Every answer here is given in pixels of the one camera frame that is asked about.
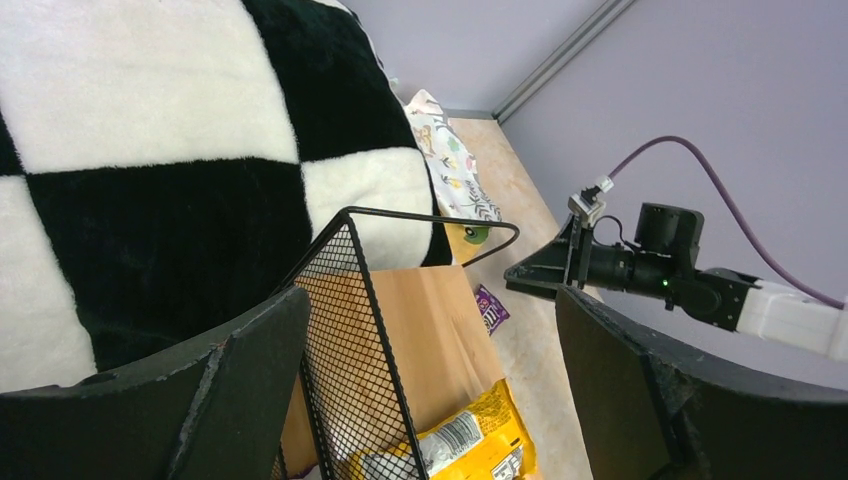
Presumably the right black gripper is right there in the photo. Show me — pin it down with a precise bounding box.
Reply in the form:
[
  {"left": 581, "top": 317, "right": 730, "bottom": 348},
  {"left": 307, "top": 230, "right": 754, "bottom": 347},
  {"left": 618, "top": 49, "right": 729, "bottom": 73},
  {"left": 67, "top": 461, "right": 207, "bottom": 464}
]
[{"left": 504, "top": 214, "right": 594, "bottom": 300}]

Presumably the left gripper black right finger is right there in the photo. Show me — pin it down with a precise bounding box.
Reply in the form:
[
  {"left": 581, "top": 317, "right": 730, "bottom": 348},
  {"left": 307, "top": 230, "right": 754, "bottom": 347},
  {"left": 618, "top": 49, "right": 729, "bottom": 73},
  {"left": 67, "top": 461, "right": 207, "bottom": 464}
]
[{"left": 555, "top": 287, "right": 847, "bottom": 479}]

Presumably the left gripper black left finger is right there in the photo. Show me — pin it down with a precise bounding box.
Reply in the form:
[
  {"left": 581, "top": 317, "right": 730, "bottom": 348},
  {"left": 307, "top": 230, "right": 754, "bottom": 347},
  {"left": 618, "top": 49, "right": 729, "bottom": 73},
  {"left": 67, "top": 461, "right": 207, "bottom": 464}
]
[{"left": 1, "top": 287, "right": 310, "bottom": 479}]

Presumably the purple brown M&M bag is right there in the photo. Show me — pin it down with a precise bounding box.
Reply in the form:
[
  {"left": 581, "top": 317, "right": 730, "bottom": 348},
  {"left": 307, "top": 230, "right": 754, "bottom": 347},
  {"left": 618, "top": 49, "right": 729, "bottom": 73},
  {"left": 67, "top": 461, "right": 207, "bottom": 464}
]
[{"left": 474, "top": 285, "right": 510, "bottom": 336}]

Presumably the yellow candy bag back side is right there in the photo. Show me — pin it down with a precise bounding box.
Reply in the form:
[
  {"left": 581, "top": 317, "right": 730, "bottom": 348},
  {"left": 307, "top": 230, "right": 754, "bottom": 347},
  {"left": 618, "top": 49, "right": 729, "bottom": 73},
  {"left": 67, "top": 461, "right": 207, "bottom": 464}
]
[{"left": 343, "top": 378, "right": 539, "bottom": 480}]

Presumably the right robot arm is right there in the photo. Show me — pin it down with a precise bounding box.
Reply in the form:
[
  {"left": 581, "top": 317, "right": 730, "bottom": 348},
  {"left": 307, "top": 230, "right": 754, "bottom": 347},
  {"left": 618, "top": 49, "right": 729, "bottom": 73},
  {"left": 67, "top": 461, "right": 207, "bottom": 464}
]
[{"left": 504, "top": 203, "right": 847, "bottom": 362}]

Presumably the yellow cloth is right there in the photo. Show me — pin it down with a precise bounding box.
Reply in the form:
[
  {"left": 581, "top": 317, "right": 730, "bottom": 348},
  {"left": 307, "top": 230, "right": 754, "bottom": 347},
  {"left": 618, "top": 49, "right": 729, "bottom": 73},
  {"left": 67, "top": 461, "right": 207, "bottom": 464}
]
[{"left": 444, "top": 223, "right": 490, "bottom": 264}]

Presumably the patterned white cloth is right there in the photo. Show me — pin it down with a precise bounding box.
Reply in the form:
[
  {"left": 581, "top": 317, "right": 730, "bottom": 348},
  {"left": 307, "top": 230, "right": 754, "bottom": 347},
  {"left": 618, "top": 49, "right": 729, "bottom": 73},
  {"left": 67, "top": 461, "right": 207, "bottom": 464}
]
[{"left": 398, "top": 89, "right": 503, "bottom": 222}]

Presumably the black white checkered pillow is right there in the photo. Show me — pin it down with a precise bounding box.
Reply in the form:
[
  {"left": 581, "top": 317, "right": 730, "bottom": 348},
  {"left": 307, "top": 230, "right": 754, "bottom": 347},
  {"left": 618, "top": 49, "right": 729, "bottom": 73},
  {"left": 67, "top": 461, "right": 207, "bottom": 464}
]
[{"left": 1, "top": 1, "right": 453, "bottom": 392}]

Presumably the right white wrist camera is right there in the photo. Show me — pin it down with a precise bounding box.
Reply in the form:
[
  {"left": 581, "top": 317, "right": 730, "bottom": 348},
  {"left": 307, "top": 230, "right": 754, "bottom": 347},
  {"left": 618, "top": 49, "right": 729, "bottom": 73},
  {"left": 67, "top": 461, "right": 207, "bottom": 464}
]
[{"left": 568, "top": 176, "right": 614, "bottom": 229}]

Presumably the black wire shelf wooden top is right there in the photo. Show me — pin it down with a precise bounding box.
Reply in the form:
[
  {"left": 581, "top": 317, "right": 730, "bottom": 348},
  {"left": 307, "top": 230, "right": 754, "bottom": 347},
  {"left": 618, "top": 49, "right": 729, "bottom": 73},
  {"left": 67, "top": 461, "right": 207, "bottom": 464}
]
[{"left": 272, "top": 207, "right": 504, "bottom": 479}]

